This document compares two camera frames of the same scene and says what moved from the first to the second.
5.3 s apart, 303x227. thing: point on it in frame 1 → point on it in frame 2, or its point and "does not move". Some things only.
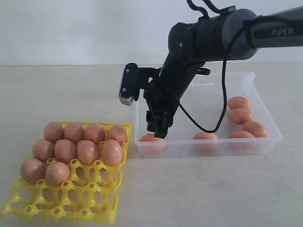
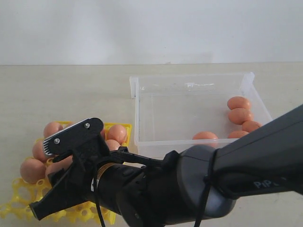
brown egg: (43, 150) does not move
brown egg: (118, 133) does not move
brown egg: (239, 115) does not move
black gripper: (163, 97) → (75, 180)
